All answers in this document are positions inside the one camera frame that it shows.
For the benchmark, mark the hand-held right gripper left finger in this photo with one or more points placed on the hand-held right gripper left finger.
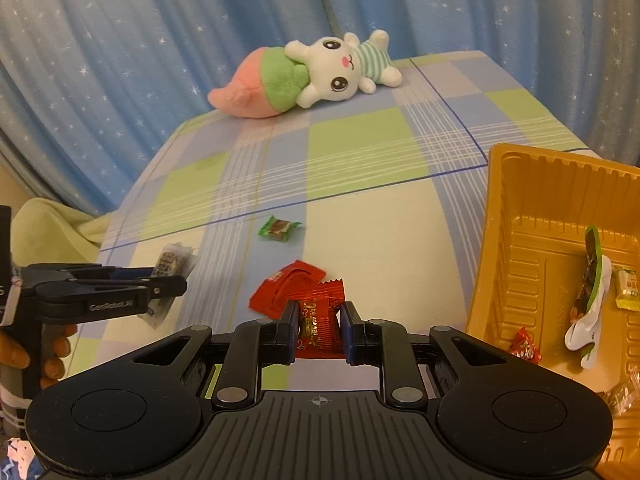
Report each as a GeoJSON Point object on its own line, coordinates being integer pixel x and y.
{"type": "Point", "coordinates": [288, 332]}

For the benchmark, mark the flat red snack packet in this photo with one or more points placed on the flat red snack packet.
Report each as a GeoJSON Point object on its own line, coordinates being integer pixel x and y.
{"type": "Point", "coordinates": [285, 285]}

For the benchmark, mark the dark printed snack packet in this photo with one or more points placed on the dark printed snack packet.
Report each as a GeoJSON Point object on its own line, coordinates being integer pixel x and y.
{"type": "Point", "coordinates": [174, 259]}

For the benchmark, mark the yellow green blanket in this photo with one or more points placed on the yellow green blanket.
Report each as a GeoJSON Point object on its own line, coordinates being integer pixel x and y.
{"type": "Point", "coordinates": [50, 230]}

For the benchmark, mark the orange plastic tray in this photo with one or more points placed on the orange plastic tray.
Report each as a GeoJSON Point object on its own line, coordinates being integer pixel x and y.
{"type": "Point", "coordinates": [530, 260]}

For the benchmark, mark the brown candy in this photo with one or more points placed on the brown candy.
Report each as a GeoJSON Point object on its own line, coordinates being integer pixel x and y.
{"type": "Point", "coordinates": [623, 395]}

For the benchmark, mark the person's printed clothing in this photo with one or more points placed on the person's printed clothing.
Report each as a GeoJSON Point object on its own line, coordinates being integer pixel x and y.
{"type": "Point", "coordinates": [17, 456]}

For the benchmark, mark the person's left hand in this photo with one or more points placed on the person's left hand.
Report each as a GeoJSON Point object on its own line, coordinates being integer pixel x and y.
{"type": "Point", "coordinates": [11, 352]}

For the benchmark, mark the small red wrapped candy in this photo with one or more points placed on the small red wrapped candy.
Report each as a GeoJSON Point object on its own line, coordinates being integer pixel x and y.
{"type": "Point", "coordinates": [525, 346]}

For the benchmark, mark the blue starry curtain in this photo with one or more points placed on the blue starry curtain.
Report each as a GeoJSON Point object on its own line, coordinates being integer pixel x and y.
{"type": "Point", "coordinates": [100, 85]}

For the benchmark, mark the silver white snack bag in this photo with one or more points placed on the silver white snack bag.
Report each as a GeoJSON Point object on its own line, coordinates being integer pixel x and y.
{"type": "Point", "coordinates": [586, 330]}

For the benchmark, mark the yellow green candy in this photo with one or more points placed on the yellow green candy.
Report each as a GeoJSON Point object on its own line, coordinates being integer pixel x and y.
{"type": "Point", "coordinates": [628, 289]}

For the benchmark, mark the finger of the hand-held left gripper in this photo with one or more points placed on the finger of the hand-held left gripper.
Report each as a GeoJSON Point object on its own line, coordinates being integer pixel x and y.
{"type": "Point", "coordinates": [131, 273]}
{"type": "Point", "coordinates": [100, 301]}

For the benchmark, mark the red candy with gold print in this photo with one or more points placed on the red candy with gold print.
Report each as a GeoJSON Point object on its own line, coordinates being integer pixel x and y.
{"type": "Point", "coordinates": [320, 330]}

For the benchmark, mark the white rabbit carrot plush toy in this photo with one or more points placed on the white rabbit carrot plush toy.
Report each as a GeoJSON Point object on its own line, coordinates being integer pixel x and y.
{"type": "Point", "coordinates": [280, 75]}

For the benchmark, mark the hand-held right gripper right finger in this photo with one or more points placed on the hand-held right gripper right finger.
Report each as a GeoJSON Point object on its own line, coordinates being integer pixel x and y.
{"type": "Point", "coordinates": [349, 337]}

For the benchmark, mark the plaid bed sheet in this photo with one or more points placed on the plaid bed sheet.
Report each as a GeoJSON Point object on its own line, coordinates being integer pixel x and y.
{"type": "Point", "coordinates": [350, 160]}

